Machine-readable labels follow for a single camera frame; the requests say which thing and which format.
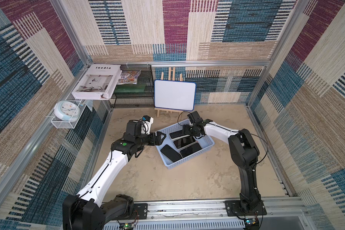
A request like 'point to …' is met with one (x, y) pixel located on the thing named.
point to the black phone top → (178, 134)
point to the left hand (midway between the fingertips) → (159, 134)
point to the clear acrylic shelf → (59, 123)
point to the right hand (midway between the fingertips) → (185, 130)
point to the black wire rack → (135, 87)
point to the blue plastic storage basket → (205, 142)
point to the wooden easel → (166, 109)
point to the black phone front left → (171, 153)
